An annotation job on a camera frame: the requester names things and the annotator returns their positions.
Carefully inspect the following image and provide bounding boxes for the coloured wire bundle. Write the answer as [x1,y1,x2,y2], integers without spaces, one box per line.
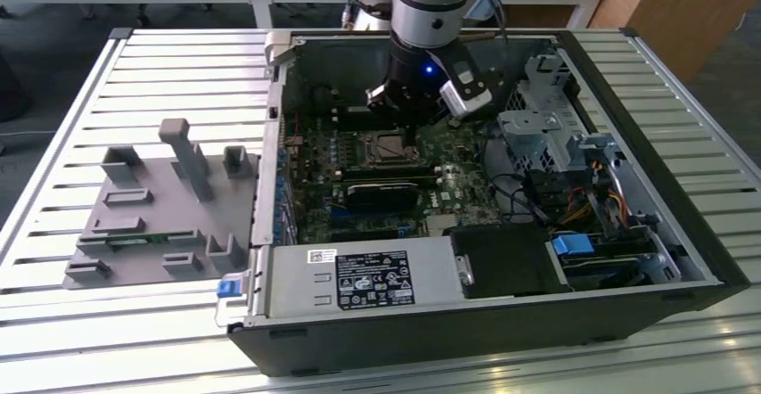
[560,188,631,226]

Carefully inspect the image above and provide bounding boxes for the blue disk carrier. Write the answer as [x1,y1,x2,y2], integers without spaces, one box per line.
[548,232,595,259]

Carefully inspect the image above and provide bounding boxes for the green motherboard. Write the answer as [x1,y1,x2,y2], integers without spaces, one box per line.
[277,108,506,246]

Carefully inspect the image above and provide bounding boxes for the black PC case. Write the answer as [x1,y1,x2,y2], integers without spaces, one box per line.
[227,28,751,378]

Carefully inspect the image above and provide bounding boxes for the blue case latch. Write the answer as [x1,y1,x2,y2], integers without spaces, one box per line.
[216,277,244,300]

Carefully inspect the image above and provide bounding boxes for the green RAM stick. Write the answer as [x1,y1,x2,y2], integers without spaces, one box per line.
[105,232,194,249]

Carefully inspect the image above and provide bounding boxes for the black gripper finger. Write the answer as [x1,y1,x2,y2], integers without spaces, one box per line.
[364,84,413,155]
[409,98,448,155]

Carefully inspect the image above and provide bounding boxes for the CPU socket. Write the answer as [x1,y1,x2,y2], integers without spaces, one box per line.
[363,129,427,168]

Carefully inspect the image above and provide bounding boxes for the grey parts rack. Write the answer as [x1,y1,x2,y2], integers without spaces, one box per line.
[60,117,263,291]

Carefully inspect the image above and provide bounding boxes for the grey power supply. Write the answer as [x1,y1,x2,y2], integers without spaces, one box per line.
[264,235,464,317]

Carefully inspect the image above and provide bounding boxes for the wooden cabinet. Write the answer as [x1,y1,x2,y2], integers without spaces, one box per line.
[587,0,761,83]

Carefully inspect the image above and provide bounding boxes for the black RAM slots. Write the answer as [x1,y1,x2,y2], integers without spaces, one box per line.
[341,166,435,183]

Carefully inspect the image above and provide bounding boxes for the small silver heat sink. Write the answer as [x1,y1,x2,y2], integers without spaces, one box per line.
[425,214,459,237]

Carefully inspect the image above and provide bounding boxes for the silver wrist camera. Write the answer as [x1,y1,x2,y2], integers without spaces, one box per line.
[437,48,495,119]

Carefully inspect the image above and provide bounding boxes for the silver metal drive cage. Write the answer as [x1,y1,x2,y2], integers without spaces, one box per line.
[495,54,619,176]

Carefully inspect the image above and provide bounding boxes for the metal socket cover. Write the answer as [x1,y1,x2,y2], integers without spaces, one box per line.
[365,130,424,167]

